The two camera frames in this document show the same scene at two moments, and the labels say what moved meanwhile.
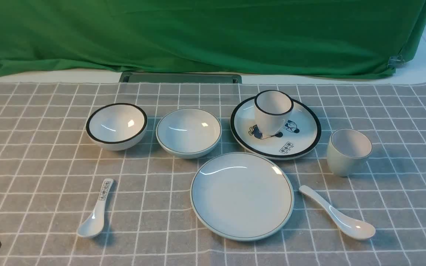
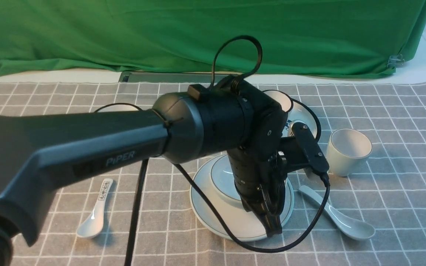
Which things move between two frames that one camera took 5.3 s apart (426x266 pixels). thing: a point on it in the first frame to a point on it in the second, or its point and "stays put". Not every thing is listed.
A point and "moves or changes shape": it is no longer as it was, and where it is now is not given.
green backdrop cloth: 317,37 stays put
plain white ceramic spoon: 355,229 stays put
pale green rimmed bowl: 188,133 moves or changes shape
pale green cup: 347,150 stays put
